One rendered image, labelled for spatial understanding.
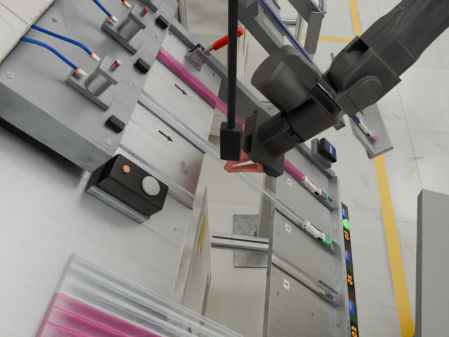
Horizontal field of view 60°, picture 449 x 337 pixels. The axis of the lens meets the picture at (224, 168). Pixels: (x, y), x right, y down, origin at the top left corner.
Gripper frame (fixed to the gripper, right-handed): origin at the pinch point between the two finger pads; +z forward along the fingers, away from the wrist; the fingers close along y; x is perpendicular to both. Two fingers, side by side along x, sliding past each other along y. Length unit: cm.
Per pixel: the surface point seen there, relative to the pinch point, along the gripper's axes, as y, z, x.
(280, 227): 3.9, 1.6, 14.9
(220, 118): -96, 68, 40
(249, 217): -53, 68, 66
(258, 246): -22, 42, 48
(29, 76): 14.3, -7.1, -31.1
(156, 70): -7.3, -0.2, -17.8
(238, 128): 14.4, -18.0, -13.2
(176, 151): 4.4, 0.1, -10.1
